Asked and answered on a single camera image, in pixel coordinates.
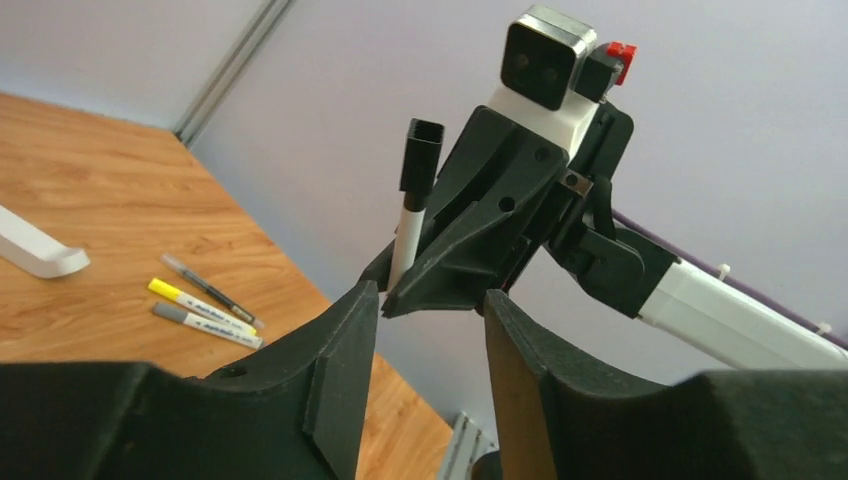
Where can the white marker grey tip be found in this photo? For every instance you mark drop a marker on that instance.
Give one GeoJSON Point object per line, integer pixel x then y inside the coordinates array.
{"type": "Point", "coordinates": [197, 322]}

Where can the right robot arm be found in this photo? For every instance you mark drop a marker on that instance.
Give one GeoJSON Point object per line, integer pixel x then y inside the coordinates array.
{"type": "Point", "coordinates": [704, 307]}

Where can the white marker yellow tip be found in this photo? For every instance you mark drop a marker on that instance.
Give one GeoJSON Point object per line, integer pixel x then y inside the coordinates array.
{"type": "Point", "coordinates": [198, 306]}

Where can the aluminium frame rail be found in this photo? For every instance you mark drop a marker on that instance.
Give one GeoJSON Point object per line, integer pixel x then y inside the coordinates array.
{"type": "Point", "coordinates": [232, 67]}

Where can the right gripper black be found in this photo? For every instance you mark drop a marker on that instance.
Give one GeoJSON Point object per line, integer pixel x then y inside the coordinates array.
{"type": "Point", "coordinates": [500, 197]}

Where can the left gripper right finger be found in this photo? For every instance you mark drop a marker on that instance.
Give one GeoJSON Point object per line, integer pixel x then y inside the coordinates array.
{"type": "Point", "coordinates": [563, 414]}

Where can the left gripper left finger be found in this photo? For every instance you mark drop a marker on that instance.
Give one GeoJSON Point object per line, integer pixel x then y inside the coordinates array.
{"type": "Point", "coordinates": [294, 409]}

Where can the black pen cap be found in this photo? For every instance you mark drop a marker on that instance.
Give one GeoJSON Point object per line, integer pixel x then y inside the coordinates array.
{"type": "Point", "coordinates": [423, 146]}

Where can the clothes rack metal white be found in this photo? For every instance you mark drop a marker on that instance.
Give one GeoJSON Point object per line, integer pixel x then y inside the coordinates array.
{"type": "Point", "coordinates": [36, 252]}

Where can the white marker teal tip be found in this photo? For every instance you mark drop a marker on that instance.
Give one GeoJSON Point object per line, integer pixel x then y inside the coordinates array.
{"type": "Point", "coordinates": [408, 235]}

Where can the clear barrel gel pen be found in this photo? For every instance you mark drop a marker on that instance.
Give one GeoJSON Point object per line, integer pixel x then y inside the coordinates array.
{"type": "Point", "coordinates": [193, 278]}

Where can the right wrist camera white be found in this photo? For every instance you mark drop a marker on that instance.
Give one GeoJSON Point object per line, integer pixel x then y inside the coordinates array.
{"type": "Point", "coordinates": [555, 74]}

